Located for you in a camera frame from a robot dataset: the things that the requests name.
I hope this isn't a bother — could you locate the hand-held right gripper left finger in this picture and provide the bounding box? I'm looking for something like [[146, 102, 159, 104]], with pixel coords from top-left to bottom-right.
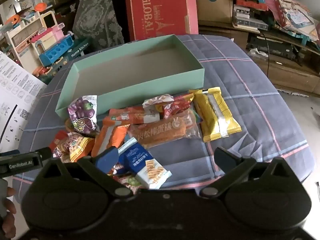
[[41, 147, 134, 198]]

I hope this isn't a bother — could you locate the orange yellow colourful packet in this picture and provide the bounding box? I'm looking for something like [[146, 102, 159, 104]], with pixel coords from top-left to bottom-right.
[[56, 132, 95, 163]]

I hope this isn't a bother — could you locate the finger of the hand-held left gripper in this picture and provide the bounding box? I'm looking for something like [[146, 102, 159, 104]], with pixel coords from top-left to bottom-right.
[[36, 147, 52, 162]]

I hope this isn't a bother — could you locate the person's left hand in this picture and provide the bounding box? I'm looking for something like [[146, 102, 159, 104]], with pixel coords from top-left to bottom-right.
[[0, 186, 17, 234]]

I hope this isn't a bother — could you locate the colourful picture book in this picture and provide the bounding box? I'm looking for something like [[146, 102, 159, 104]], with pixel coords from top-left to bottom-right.
[[272, 0, 320, 43]]

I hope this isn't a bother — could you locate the red rainbow candy packet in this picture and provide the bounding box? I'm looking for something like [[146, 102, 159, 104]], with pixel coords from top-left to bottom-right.
[[162, 92, 195, 119]]

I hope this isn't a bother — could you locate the white instruction sheet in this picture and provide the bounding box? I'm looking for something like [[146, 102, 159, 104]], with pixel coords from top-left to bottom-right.
[[0, 50, 47, 153]]

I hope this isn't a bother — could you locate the black cable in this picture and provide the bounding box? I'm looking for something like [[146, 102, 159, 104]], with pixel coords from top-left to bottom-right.
[[260, 30, 271, 78]]

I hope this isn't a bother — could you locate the brown cardboard box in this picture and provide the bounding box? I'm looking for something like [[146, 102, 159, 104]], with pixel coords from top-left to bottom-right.
[[194, 0, 240, 23]]

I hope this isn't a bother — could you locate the red gift box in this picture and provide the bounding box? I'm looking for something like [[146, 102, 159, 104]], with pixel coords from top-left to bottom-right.
[[124, 0, 199, 42]]

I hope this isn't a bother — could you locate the blue white cracker packet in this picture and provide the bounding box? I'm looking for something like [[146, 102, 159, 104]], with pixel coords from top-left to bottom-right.
[[117, 137, 173, 190]]

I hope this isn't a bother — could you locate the yellow snack packet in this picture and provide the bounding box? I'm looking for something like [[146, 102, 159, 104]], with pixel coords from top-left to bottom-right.
[[189, 87, 242, 143]]

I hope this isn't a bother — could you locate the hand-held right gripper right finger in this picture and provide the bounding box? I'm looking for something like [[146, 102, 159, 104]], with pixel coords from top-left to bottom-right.
[[200, 147, 290, 197]]

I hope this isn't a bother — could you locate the plain red snack packet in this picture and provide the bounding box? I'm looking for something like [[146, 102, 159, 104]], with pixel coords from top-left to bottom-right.
[[50, 130, 68, 147]]

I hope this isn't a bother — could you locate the wooden low shelf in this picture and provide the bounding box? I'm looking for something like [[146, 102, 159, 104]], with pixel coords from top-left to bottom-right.
[[197, 20, 320, 93]]

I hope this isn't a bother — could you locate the clear cake packet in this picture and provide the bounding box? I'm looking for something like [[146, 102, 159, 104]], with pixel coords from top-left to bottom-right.
[[127, 110, 202, 148]]

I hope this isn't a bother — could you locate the green fruit snack packet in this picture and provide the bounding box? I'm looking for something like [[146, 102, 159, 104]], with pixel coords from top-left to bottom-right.
[[112, 175, 143, 188]]

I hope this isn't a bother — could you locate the orange jelly cup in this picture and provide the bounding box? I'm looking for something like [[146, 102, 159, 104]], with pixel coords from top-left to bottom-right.
[[64, 118, 78, 133]]

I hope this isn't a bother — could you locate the pink white toy kitchen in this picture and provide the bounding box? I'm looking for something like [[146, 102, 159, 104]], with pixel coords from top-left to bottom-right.
[[4, 10, 68, 75]]

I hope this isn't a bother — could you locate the green cardboard box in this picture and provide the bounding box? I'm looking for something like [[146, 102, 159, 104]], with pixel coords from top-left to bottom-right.
[[55, 34, 205, 119]]

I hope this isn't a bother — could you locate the orange grey striped packet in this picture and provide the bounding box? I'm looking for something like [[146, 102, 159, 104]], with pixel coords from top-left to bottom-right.
[[91, 122, 130, 157]]

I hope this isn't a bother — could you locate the purple grape snack packet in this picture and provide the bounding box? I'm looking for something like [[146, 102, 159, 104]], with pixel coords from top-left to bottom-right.
[[67, 94, 98, 133]]

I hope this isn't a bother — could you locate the dark green toy box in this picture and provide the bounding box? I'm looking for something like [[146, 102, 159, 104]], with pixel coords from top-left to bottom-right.
[[47, 37, 90, 74]]

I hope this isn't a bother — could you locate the long orange snack packet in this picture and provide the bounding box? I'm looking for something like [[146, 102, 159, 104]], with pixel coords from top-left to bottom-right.
[[104, 106, 160, 125]]

